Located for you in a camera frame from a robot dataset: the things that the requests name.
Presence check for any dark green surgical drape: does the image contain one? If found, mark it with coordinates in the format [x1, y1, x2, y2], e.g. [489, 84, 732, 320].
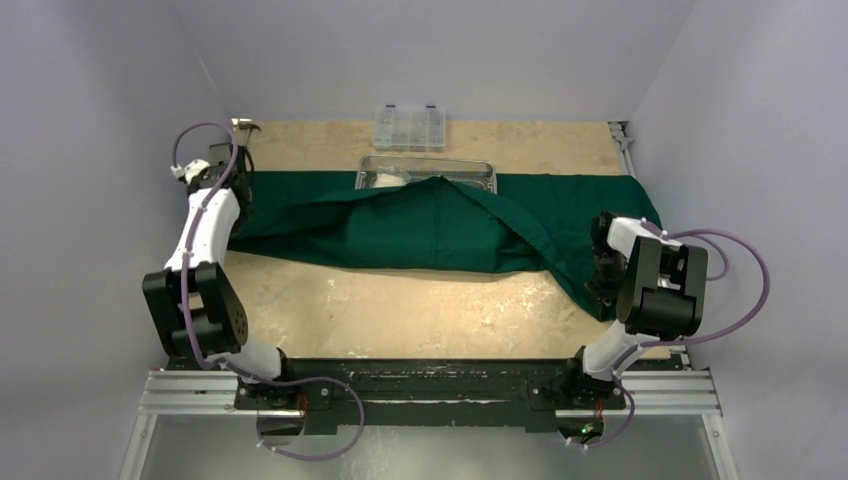
[229, 171, 660, 314]

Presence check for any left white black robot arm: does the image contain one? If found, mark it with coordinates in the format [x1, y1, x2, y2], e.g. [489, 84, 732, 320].
[142, 143, 298, 409]

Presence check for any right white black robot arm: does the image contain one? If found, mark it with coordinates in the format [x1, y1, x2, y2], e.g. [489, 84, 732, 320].
[561, 211, 709, 407]

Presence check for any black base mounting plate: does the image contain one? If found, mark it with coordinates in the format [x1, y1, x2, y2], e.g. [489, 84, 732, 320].
[165, 358, 685, 440]

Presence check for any left white gauze packet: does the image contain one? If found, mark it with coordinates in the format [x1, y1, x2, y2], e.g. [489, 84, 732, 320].
[372, 172, 409, 188]

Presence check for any clear plastic compartment box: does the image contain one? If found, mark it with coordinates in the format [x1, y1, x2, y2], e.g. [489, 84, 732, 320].
[372, 103, 447, 152]

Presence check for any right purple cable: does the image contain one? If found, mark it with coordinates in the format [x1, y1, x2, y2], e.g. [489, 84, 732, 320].
[566, 218, 772, 452]

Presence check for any purple cable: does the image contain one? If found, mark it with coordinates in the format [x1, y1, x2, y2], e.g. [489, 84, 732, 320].
[172, 121, 366, 463]
[566, 218, 772, 452]

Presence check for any right side aluminium rail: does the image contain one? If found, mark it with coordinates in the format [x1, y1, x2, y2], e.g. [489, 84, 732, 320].
[608, 122, 636, 177]

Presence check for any metal wire mesh tray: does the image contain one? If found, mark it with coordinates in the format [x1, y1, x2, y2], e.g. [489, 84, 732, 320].
[355, 154, 498, 194]

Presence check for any small black-handled hammer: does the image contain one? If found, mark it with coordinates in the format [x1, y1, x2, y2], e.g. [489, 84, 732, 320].
[231, 118, 262, 146]

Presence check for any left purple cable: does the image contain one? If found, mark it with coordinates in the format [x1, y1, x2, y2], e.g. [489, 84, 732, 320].
[172, 121, 366, 463]

